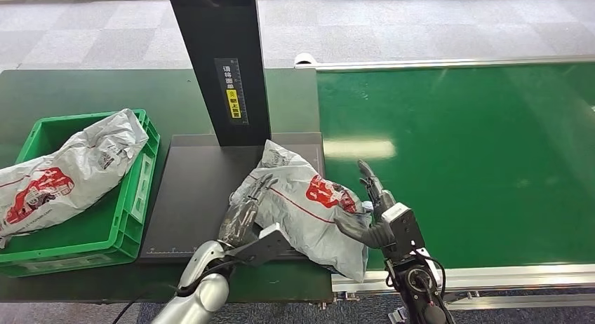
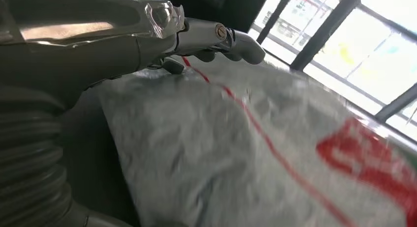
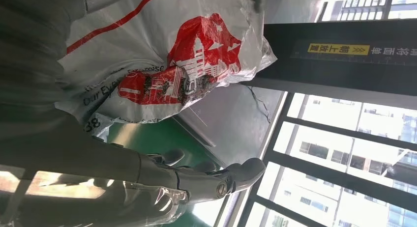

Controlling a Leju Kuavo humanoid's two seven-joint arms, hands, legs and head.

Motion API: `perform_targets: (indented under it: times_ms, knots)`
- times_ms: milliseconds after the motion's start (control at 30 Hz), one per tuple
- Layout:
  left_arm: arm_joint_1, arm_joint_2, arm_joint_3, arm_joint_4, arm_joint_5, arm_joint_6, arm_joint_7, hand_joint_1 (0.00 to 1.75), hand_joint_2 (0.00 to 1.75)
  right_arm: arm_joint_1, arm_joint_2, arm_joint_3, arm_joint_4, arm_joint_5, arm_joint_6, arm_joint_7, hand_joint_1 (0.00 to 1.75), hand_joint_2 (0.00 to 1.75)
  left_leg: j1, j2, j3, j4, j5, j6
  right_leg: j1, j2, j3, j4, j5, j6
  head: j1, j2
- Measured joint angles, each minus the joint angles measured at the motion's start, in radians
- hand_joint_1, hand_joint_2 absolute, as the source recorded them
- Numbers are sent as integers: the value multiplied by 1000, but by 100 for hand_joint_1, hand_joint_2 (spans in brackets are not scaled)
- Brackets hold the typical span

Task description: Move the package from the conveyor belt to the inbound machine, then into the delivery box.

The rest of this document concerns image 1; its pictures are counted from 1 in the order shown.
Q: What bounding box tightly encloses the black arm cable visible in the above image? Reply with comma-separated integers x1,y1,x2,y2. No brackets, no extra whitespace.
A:
415,251,448,306
111,284,187,324

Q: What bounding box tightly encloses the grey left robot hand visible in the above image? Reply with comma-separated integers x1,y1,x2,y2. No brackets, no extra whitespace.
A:
218,173,280,248

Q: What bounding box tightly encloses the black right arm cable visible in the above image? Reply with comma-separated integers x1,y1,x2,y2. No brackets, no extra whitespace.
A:
415,251,448,306

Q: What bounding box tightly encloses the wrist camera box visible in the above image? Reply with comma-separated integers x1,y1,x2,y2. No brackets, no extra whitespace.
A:
381,202,426,262
225,222,293,267

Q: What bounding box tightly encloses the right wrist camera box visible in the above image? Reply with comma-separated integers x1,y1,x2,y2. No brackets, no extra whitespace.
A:
381,202,426,262

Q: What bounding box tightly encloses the black scanner column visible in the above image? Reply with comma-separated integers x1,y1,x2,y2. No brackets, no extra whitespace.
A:
166,0,273,148

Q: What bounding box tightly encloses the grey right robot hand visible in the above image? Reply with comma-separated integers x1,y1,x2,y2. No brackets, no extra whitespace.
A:
333,160,397,250

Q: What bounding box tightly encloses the aluminium conveyor frame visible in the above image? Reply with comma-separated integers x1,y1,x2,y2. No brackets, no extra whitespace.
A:
294,54,595,324

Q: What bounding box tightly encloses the dark green table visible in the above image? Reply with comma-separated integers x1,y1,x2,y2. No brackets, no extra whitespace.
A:
0,67,334,304

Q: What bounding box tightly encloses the green conveyor belt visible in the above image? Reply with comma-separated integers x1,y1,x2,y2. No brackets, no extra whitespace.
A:
316,61,595,271

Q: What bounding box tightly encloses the black scanner platform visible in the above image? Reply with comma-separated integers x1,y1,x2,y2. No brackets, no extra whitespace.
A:
137,132,326,266

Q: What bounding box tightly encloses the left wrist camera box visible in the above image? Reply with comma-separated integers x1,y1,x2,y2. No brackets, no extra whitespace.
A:
225,222,293,267

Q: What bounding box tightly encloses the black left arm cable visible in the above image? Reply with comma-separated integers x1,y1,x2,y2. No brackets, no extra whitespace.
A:
111,284,187,324

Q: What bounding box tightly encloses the green plastic crate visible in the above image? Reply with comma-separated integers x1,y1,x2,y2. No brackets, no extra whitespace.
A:
0,109,161,278

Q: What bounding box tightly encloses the black yellow column label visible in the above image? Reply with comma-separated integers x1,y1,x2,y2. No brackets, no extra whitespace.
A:
213,58,250,126

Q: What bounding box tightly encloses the grey mailer bag red print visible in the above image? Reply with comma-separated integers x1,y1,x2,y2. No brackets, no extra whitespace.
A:
0,108,149,250
229,140,373,284

